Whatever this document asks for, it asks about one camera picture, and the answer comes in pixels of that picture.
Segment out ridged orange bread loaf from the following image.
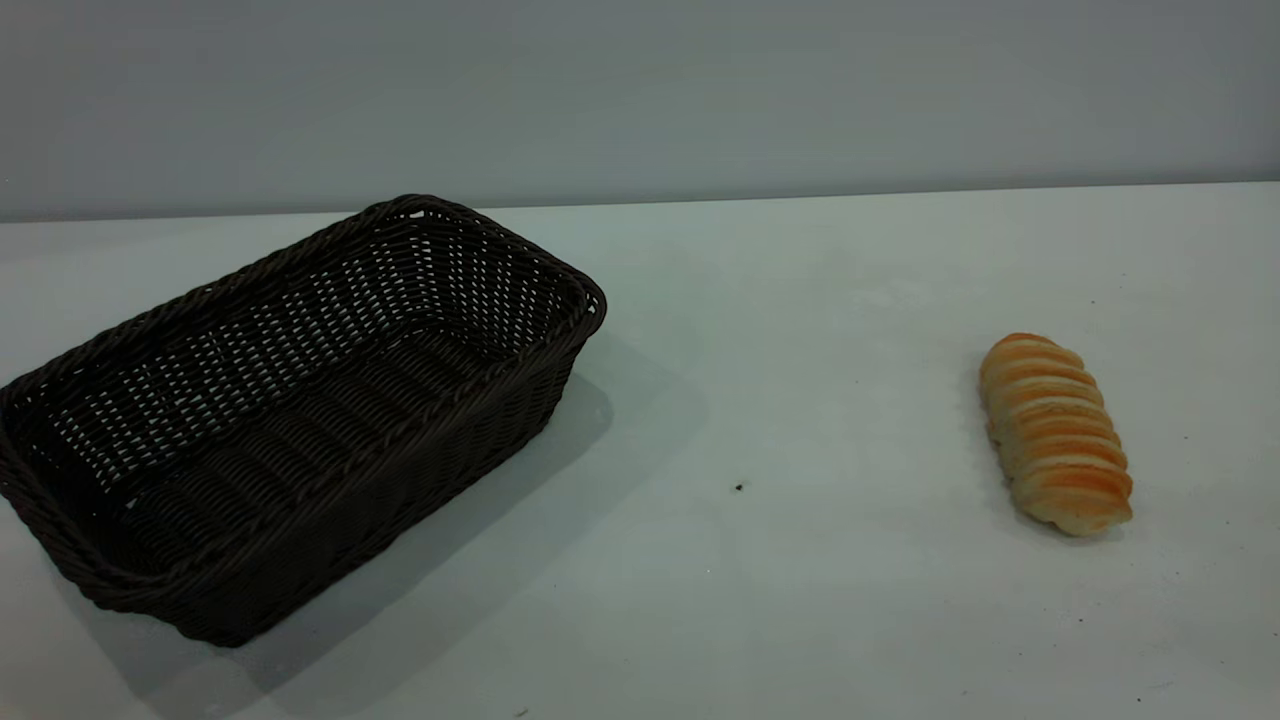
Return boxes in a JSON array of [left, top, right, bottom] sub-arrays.
[[978, 332, 1134, 537]]

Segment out black woven wicker basket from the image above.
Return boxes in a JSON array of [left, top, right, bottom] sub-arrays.
[[0, 194, 608, 648]]

